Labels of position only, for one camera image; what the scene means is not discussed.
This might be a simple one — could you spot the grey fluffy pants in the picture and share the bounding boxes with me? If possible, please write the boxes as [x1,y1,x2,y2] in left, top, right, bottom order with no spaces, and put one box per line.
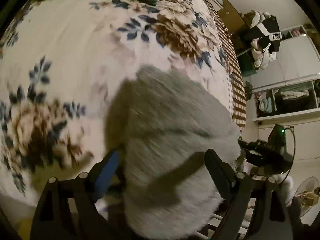
[107,66,240,239]

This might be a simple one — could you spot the brown cardboard box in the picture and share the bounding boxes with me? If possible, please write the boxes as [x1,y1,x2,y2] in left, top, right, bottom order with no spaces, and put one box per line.
[217,0,248,33]

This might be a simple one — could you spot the black white jacket pile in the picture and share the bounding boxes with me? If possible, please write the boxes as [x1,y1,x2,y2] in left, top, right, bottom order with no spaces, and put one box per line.
[244,10,281,70]

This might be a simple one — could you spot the floral cream bed blanket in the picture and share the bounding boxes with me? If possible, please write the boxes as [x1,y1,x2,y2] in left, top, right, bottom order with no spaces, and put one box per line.
[1,0,246,206]

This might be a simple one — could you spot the white open shelf unit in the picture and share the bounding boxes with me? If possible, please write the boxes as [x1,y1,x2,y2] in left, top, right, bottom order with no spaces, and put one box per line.
[250,24,319,124]

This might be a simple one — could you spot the white standing fan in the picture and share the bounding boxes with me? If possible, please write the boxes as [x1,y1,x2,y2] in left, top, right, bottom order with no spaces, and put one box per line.
[294,176,319,218]

